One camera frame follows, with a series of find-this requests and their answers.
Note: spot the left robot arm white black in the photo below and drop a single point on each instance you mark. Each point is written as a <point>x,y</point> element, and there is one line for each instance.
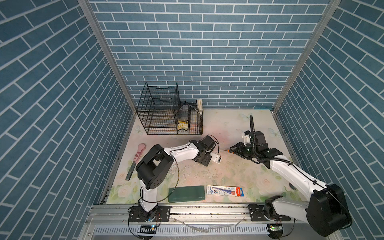
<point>155,165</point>

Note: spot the black wire mesh basket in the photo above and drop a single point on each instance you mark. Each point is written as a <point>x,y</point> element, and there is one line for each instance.
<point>194,114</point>

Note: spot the green flat case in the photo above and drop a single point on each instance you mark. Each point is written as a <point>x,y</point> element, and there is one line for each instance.
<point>186,194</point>

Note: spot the metal spoon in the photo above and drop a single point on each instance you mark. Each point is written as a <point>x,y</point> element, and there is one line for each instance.
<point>292,187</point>

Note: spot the pink object on table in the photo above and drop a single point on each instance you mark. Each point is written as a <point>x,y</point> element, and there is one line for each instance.
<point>141,148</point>

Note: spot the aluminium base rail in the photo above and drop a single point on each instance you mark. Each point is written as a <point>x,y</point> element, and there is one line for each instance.
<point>192,222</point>

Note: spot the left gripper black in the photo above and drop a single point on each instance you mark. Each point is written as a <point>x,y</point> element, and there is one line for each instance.
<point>207,160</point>

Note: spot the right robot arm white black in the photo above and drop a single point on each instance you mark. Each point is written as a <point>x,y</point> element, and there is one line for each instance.
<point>324,208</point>

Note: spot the black wire file rack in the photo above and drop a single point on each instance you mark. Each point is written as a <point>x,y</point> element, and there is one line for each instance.
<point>157,109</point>

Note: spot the white remote control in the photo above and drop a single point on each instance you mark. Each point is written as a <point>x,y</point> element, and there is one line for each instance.
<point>216,158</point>

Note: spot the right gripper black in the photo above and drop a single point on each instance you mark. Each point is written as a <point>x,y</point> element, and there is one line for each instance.
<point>238,148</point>

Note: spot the white blue red package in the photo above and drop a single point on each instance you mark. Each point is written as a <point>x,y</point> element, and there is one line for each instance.
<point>225,191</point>

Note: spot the yellow item in basket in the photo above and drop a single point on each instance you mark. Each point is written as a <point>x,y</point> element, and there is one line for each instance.
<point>182,125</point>

